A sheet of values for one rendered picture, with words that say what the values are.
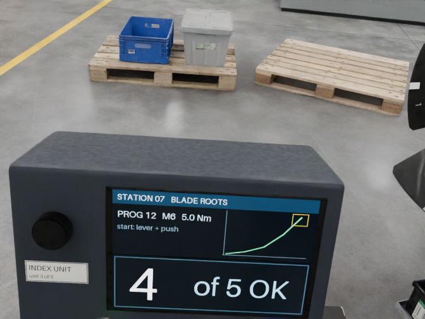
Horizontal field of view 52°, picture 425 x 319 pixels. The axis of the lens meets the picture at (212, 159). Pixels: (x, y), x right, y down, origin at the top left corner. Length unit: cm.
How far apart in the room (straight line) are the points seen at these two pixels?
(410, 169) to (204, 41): 279
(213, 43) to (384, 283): 228
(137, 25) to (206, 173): 391
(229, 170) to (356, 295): 172
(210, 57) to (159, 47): 42
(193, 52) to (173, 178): 332
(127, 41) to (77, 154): 330
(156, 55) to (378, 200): 207
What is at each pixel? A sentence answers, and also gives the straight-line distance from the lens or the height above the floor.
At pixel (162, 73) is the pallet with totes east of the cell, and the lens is 359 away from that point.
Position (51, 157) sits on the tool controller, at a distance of 37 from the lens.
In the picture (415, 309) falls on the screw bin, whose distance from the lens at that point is 88.
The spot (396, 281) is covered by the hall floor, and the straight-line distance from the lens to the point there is 218.
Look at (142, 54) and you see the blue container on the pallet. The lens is 368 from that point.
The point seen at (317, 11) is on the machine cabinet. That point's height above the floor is 6.
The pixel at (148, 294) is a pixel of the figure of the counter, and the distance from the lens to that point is 38.
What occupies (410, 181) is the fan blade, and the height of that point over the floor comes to 95.
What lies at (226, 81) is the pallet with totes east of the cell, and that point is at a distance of 359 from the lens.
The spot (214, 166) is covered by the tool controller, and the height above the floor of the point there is 125.
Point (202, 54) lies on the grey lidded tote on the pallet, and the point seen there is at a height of 25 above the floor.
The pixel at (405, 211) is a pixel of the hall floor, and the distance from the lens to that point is 261.
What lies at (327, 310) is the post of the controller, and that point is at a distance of 52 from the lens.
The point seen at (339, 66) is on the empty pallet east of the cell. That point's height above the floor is 15.
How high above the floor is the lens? 144
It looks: 33 degrees down
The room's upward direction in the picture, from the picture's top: 5 degrees clockwise
